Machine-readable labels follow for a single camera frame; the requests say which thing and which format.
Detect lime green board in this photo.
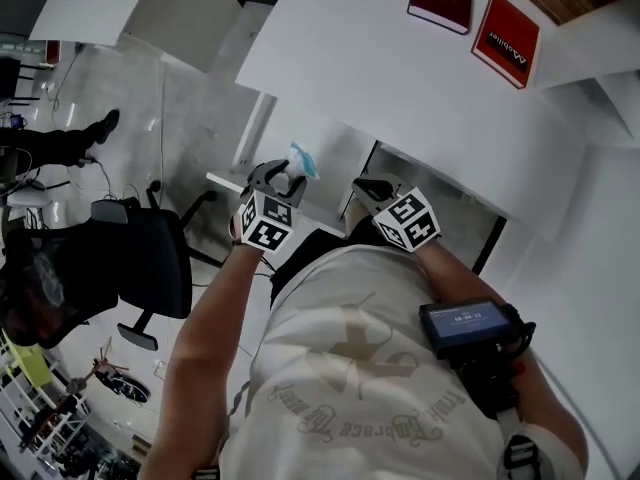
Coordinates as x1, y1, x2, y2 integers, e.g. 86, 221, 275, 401
2, 338, 53, 390

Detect person's left forearm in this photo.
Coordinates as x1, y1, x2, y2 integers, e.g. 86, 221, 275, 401
141, 240, 274, 480

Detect person's black trousers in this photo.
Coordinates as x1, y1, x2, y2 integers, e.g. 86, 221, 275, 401
269, 227, 354, 312

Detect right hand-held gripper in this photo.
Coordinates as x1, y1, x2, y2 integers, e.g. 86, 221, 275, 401
350, 178, 442, 255

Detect white desk with hutch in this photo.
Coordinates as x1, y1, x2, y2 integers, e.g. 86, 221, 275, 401
233, 0, 640, 277

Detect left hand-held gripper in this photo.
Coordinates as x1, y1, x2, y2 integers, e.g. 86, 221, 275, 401
237, 158, 309, 254

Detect small white desk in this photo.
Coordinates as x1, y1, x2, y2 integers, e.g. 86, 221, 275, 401
28, 0, 242, 75

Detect bright red book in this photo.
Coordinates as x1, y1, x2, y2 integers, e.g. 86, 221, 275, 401
470, 0, 542, 91

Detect white drawer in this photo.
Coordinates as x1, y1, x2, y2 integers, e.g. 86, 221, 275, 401
205, 92, 382, 242

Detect person's white shirt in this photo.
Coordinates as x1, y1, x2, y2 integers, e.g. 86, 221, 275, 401
218, 244, 507, 480

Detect black round floor object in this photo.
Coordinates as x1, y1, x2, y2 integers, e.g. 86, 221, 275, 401
93, 366, 151, 404

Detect black office chair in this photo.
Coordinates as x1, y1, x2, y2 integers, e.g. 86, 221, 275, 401
0, 180, 220, 353

